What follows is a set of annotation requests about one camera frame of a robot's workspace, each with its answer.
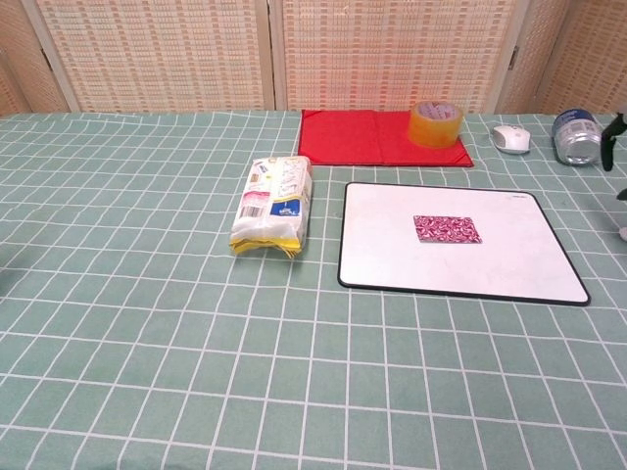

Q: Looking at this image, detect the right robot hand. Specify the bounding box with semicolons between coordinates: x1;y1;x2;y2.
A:
601;112;627;240

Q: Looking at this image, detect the white computer mouse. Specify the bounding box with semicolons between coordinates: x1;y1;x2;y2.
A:
491;123;533;156

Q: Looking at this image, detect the white board with black edge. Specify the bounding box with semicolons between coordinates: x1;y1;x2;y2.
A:
336;181;592;307

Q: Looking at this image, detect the clear jar with blue label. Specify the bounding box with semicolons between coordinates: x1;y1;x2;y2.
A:
551;108;604;167

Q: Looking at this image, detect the yellow packing tape roll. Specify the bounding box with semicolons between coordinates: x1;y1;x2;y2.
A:
408;100;465;150

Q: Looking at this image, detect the green grid tablecloth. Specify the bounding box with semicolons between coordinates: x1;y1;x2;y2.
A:
0;110;627;470

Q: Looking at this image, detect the pink patterned packet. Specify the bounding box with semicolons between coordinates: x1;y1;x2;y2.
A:
412;214;485;245

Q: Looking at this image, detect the bamboo folding screen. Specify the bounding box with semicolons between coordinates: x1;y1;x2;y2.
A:
0;0;627;118

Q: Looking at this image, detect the tissue pack with yellow end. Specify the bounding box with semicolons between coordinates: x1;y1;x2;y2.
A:
228;155;314;259

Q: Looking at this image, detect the red folder mat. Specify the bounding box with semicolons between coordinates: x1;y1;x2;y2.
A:
297;108;476;169

